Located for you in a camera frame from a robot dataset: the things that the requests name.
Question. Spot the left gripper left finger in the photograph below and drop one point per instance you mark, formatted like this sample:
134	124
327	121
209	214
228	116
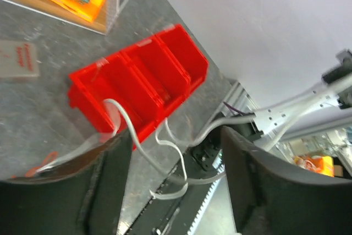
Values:
81	196

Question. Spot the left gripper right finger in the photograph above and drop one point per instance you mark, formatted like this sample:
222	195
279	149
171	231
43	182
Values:
272	196

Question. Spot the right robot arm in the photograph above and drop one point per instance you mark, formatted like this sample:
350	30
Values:
336	86

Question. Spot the red three-compartment bin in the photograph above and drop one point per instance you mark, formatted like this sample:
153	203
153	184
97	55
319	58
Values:
150	79

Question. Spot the grey slotted cable duct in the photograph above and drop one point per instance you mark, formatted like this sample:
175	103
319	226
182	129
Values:
214	215

